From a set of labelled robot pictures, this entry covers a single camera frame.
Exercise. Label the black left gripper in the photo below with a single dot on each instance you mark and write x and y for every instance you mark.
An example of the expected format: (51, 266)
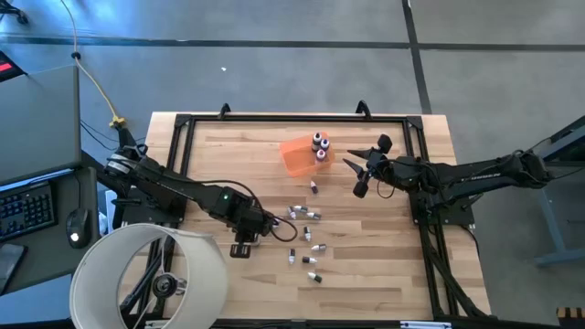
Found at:
(251, 224)

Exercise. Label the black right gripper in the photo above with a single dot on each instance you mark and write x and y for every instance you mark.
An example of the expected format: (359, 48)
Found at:
(393, 171)

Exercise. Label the large blue food coloring bottle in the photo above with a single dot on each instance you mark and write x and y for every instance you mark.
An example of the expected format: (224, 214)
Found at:
(325, 144)

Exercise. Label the large red food coloring bottle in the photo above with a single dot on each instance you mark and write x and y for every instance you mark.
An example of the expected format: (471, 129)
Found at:
(321, 155)

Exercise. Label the small dark food coloring bottle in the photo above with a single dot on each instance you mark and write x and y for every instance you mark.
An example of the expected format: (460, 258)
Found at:
(309, 260)
(314, 277)
(300, 209)
(291, 256)
(291, 212)
(307, 233)

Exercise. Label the small brown food coloring bottle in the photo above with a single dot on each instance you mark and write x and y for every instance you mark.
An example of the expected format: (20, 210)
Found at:
(314, 186)

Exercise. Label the white and grey bottle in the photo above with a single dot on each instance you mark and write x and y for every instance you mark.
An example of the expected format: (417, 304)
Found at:
(313, 215)

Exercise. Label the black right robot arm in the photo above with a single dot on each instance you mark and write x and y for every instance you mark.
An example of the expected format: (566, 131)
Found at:
(480, 176)

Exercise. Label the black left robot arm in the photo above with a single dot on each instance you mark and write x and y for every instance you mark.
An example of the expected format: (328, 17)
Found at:
(183, 187)

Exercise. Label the white round lamp shade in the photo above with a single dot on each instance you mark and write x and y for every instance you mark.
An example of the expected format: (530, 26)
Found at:
(201, 283)

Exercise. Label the translucent orange plastic bin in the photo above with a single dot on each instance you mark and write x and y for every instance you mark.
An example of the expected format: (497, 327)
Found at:
(299, 160)

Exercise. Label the black lamp stand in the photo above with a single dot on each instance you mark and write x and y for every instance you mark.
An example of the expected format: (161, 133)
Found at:
(164, 285)

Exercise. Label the black computer mouse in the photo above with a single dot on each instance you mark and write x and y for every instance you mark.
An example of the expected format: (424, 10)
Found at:
(77, 226)

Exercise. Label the dark grey desk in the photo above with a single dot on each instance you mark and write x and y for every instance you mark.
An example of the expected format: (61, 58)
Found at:
(45, 265)

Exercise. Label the blue-grey table leg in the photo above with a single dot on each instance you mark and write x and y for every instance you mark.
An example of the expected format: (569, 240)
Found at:
(553, 228)

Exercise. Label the black computer keyboard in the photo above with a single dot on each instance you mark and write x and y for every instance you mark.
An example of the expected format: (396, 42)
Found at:
(25, 210)

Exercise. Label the dark tablet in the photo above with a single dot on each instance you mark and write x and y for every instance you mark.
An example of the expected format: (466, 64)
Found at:
(9, 267)

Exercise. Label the grey computer monitor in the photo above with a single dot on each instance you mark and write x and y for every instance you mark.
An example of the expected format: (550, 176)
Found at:
(39, 119)

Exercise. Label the yellow black striped block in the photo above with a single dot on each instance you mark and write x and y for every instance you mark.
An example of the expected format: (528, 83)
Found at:
(571, 313)

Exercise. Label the black device with red light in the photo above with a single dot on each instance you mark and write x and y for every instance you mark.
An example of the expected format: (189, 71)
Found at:
(7, 68)

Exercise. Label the black chair caster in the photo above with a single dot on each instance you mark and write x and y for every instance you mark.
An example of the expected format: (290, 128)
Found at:
(18, 16)

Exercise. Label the black frame clamp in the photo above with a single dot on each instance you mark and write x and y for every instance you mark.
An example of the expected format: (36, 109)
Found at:
(224, 110)
(363, 109)

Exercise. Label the black aluminium table frame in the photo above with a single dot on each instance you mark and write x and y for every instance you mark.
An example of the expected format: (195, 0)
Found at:
(297, 119)

